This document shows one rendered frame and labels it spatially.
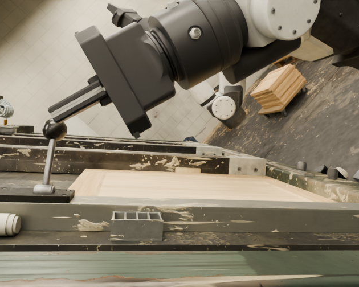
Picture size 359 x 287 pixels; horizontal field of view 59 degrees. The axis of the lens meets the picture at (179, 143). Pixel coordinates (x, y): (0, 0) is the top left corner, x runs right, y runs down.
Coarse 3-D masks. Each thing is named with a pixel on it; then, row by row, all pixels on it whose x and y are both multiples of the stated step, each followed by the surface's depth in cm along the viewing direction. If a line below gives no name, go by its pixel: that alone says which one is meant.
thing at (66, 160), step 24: (0, 144) 93; (0, 168) 88; (24, 168) 89; (72, 168) 92; (96, 168) 93; (120, 168) 94; (144, 168) 95; (168, 168) 96; (216, 168) 99; (240, 168) 100; (264, 168) 102
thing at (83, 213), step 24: (24, 216) 44; (48, 216) 44; (72, 216) 45; (96, 216) 45; (168, 216) 47; (192, 216) 48; (216, 216) 48; (240, 216) 49; (264, 216) 50; (288, 216) 50; (312, 216) 51; (336, 216) 52
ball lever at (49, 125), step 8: (48, 120) 50; (48, 128) 49; (56, 128) 49; (64, 128) 50; (48, 136) 49; (56, 136) 50; (64, 136) 51; (48, 152) 49; (48, 160) 48; (48, 168) 47; (48, 176) 47; (40, 184) 46; (48, 184) 46; (40, 192) 45; (48, 192) 45
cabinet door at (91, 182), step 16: (80, 176) 79; (96, 176) 80; (112, 176) 84; (128, 176) 85; (144, 176) 87; (160, 176) 89; (176, 176) 90; (192, 176) 91; (208, 176) 93; (224, 176) 95; (240, 176) 97; (256, 176) 99; (80, 192) 61; (96, 192) 62; (112, 192) 64; (128, 192) 65; (144, 192) 66; (160, 192) 67; (176, 192) 68; (192, 192) 69; (208, 192) 70; (224, 192) 71; (240, 192) 73; (256, 192) 74; (272, 192) 75; (288, 192) 76; (304, 192) 76
